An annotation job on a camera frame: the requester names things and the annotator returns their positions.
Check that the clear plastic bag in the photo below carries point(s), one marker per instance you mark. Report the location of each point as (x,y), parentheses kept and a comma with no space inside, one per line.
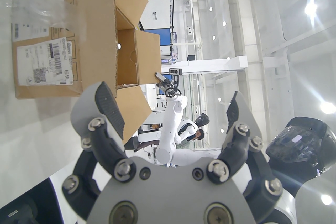
(39,7)

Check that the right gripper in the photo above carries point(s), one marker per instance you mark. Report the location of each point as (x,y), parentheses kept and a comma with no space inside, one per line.
(166,85)

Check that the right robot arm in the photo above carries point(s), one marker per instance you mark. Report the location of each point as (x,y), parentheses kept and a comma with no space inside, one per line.
(169,125)

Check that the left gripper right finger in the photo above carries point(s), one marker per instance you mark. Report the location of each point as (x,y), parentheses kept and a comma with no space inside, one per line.
(241,146)

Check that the robot body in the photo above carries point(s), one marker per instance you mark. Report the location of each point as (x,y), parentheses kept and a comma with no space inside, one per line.
(299,143)

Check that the white partition panel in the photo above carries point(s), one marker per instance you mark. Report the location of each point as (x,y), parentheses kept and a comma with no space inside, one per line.
(157,12)

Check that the person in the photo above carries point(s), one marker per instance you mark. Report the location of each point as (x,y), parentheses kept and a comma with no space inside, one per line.
(198,134)

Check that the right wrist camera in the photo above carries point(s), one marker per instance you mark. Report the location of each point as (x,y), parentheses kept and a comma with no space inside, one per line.
(175,71)

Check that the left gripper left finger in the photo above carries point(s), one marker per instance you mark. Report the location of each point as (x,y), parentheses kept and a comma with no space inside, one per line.
(101,141)

